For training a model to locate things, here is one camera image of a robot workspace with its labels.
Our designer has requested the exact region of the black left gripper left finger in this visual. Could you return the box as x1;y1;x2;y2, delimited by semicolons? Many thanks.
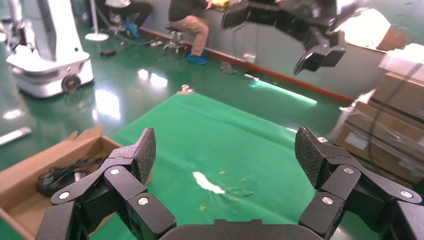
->
34;127;177;240

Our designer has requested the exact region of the white plastic wrapped bundle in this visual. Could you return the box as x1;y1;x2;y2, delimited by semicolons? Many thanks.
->
379;43;424;84

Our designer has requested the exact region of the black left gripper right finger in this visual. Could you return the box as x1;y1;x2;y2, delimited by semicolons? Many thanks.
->
294;126;424;240

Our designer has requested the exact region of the white wheeled robot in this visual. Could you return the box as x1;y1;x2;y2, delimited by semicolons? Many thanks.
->
5;0;95;99

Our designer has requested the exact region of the black power cable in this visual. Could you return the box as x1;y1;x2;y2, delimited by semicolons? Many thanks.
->
36;156;106;198

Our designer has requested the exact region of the strapped cardboard carton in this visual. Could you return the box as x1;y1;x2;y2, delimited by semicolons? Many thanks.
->
368;71;424;131

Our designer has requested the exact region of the grey office stool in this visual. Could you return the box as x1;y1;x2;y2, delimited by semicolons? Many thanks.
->
162;21;194;58

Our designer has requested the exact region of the small brown cardboard box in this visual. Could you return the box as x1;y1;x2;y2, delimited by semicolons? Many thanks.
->
377;26;411;53

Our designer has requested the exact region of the person in khaki trousers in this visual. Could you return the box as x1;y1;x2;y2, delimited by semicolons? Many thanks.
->
168;0;214;66

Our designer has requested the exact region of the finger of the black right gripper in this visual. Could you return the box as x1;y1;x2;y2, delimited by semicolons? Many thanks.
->
293;31;348;76
220;0;253;30

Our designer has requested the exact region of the white stand with round base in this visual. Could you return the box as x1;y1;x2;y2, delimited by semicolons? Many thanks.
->
84;0;110;43

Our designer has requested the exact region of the green table cloth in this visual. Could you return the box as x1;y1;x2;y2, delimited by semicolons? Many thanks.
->
0;92;365;240

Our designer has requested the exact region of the large wrapped cardboard carton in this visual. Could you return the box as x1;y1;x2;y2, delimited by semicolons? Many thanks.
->
331;100;424;187

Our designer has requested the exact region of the black cable on floor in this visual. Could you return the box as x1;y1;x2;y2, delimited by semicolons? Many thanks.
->
95;4;161;47

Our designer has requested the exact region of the open brown cardboard box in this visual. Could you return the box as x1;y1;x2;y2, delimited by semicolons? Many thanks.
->
0;125;154;240

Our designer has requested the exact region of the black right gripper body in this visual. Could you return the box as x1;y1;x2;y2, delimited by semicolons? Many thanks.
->
246;0;343;50

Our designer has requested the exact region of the white wall socket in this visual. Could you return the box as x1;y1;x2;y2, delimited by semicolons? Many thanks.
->
241;52;257;65

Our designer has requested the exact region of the person in dark trousers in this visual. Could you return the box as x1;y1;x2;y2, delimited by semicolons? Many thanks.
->
105;0;154;39

